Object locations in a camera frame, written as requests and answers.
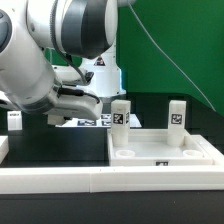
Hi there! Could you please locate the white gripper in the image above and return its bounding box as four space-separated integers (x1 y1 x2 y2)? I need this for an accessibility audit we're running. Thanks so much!
47 86 103 125

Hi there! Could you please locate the white square tabletop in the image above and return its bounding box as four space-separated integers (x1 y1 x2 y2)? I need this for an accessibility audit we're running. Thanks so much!
107 129 224 166

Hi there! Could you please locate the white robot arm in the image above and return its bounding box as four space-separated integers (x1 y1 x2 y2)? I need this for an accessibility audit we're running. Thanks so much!
0 0 121 120

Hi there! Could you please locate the white fiducial marker sheet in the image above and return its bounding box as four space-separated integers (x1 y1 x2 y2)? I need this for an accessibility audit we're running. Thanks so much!
63 114 141 128

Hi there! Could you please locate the white U-shaped fence wall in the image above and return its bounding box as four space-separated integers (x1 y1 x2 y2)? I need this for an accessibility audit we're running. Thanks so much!
0 138 224 194

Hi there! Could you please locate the grey cable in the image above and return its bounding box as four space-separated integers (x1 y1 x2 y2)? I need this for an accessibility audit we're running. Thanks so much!
128 3 218 113

